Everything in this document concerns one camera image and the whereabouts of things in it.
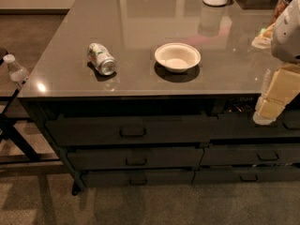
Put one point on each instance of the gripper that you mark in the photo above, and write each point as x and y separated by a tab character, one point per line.
287	37

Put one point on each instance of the dark drawer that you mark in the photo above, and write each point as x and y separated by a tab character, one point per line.
131	130
251	154
261	174
233	119
135	158
137	178

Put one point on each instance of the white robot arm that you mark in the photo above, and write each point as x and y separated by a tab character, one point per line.
285	41

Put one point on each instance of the white paper bowl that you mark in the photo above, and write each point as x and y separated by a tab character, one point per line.
177	57

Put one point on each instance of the jar of nuts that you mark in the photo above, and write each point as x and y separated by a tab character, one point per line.
279	8

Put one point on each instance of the dark cabinet counter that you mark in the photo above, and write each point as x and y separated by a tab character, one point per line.
64	82

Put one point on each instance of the silver green soda can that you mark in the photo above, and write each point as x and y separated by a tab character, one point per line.
101	59

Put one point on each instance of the clear plastic water bottle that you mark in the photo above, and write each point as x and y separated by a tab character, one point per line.
18	74

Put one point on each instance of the dark side table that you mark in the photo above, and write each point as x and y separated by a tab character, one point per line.
12	111

